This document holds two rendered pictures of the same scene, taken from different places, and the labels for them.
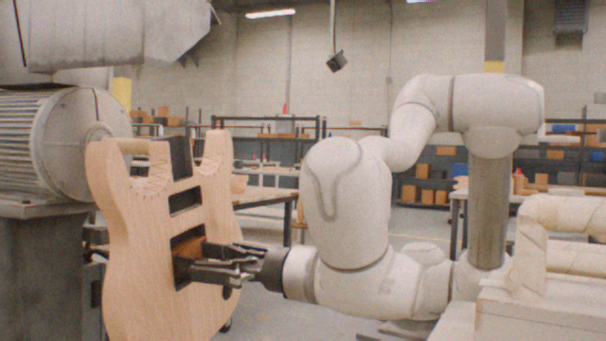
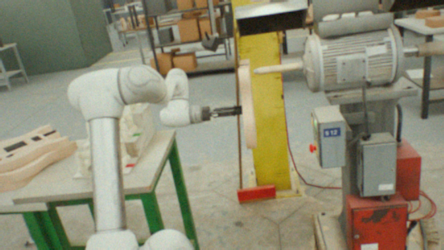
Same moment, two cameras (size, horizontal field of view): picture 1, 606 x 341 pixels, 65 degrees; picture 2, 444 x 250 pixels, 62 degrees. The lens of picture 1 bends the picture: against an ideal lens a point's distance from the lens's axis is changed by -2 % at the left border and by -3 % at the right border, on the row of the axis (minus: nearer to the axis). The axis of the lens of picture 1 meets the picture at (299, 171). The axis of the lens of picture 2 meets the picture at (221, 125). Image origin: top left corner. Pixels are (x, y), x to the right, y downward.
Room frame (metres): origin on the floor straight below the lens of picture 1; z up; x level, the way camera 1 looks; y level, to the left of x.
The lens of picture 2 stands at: (2.44, -0.46, 1.69)
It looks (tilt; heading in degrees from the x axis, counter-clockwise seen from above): 23 degrees down; 161
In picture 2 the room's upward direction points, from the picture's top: 9 degrees counter-clockwise
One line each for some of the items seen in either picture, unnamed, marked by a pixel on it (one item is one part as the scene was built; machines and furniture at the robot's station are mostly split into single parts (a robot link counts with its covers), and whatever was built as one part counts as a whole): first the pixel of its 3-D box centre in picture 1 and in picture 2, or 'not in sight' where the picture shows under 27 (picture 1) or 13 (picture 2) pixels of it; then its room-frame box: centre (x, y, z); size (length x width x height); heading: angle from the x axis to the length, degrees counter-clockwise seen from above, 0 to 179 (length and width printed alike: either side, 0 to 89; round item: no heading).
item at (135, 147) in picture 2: not in sight; (116, 145); (0.66, -0.43, 0.98); 0.27 x 0.16 x 0.09; 63
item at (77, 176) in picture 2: not in sight; (106, 168); (0.80, -0.50, 0.94); 0.27 x 0.15 x 0.01; 63
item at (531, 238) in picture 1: (529, 257); not in sight; (0.53, -0.26, 1.15); 0.03 x 0.03 x 0.09
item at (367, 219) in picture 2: not in sight; (375, 221); (1.32, 0.60, 0.49); 0.25 x 0.12 x 0.37; 64
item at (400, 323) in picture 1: (409, 319); not in sight; (1.50, -0.36, 0.73); 0.22 x 0.18 x 0.06; 56
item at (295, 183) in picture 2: not in sight; (273, 182); (0.06, 0.71, 0.02); 0.40 x 0.40 x 0.02; 64
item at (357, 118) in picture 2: (81, 231); (358, 118); (1.25, 0.56, 1.02); 0.13 x 0.04 x 0.04; 64
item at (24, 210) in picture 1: (24, 199); (365, 88); (1.17, 0.67, 1.11); 0.36 x 0.24 x 0.04; 64
